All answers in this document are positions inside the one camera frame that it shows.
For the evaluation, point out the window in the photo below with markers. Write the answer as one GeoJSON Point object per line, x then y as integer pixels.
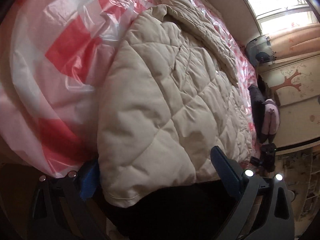
{"type": "Point", "coordinates": [279, 15]}

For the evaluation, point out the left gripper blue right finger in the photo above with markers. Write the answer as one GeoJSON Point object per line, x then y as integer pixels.
{"type": "Point", "coordinates": [263, 209]}

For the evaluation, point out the beige quilted jacket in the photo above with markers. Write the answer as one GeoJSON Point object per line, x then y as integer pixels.
{"type": "Point", "coordinates": [170, 96]}

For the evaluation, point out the beige headboard panel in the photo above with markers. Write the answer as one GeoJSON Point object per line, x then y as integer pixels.
{"type": "Point", "coordinates": [239, 19]}

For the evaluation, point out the blue pink right curtain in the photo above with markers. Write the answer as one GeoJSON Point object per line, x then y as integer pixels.
{"type": "Point", "coordinates": [293, 42]}

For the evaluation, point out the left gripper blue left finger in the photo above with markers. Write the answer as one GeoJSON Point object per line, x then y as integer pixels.
{"type": "Point", "coordinates": [58, 209]}

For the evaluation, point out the red white checkered plastic sheet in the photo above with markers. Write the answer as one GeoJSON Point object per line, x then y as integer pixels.
{"type": "Point", "coordinates": [54, 57]}

